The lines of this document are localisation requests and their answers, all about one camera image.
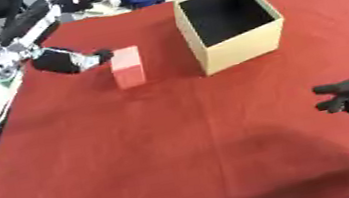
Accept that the tan cardboard box black inside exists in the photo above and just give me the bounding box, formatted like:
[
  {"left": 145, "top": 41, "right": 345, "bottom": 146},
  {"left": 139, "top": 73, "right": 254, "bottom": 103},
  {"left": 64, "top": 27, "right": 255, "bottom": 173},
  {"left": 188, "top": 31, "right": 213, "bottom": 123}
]
[{"left": 170, "top": 0, "right": 293, "bottom": 81}]

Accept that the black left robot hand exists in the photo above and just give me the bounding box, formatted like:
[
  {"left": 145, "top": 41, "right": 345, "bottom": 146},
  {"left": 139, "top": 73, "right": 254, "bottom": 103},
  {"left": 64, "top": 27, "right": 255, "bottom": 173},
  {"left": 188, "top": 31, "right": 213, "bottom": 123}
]
[{"left": 0, "top": 0, "right": 119, "bottom": 87}]

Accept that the pink rectangular block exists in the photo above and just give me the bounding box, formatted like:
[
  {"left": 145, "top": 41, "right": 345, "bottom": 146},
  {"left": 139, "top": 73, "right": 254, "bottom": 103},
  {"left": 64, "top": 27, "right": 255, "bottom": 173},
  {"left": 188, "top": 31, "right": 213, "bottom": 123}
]
[{"left": 106, "top": 44, "right": 150, "bottom": 92}]

